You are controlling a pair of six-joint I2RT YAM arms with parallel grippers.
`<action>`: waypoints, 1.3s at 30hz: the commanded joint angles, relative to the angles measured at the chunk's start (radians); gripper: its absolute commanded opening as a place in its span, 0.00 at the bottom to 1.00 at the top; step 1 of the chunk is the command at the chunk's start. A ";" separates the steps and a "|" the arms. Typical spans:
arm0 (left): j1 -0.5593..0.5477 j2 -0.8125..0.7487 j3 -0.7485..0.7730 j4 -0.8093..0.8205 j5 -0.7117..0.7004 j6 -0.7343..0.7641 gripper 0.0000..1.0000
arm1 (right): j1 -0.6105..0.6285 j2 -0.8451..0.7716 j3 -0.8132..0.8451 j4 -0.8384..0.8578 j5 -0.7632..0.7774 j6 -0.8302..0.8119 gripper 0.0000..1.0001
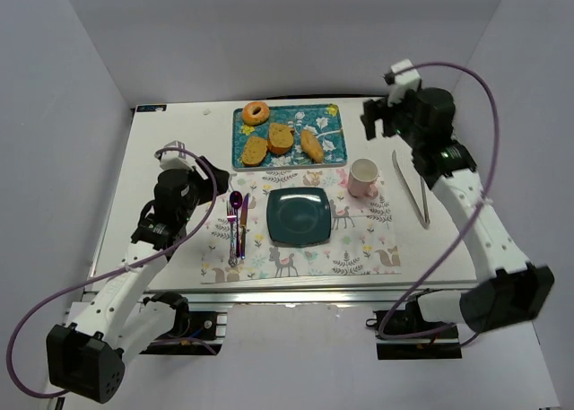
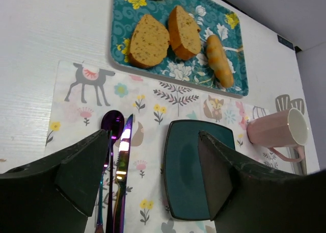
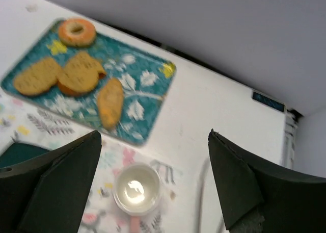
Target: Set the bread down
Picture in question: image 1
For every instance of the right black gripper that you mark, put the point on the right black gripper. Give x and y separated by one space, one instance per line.
377 118

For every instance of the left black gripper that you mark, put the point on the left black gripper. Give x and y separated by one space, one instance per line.
213 179

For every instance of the bread slice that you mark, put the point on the bread slice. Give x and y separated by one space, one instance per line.
280 139
254 151

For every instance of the metal tongs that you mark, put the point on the metal tongs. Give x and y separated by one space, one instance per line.
421 210

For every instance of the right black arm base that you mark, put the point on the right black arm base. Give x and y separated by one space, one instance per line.
413 325

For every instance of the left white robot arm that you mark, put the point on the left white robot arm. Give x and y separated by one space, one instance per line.
89 356

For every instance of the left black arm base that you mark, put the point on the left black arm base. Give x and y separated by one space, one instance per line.
195 332

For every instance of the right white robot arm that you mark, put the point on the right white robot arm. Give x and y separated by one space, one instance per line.
511 289

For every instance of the small oblong bread roll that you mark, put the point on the small oblong bread roll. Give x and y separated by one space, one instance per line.
311 146

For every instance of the teal floral tray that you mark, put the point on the teal floral tray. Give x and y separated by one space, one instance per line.
322 120

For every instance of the iridescent fork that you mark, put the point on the iridescent fork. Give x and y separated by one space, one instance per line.
231 214

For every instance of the pink mug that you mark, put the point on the pink mug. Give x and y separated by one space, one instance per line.
363 174

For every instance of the purple iridescent spoon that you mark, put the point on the purple iridescent spoon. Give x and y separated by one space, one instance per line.
236 200

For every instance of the iridescent table knife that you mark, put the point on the iridescent table knife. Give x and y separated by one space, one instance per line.
243 226

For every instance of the left corner marker label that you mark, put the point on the left corner marker label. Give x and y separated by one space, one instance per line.
151 108

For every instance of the orange bagel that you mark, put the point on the orange bagel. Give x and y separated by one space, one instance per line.
255 113

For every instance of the dark teal square plate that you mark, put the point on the dark teal square plate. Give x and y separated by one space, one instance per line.
298 217

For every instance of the floral animal placemat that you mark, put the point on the floral animal placemat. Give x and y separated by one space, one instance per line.
362 240

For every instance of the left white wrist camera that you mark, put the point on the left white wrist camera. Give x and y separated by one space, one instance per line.
172 156

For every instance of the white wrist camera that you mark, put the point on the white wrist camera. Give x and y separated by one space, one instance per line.
401 78
172 156

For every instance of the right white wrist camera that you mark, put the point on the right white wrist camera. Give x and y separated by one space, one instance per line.
401 78

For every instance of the aluminium table frame rail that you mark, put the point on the aluminium table frame rail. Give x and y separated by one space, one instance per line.
278 298

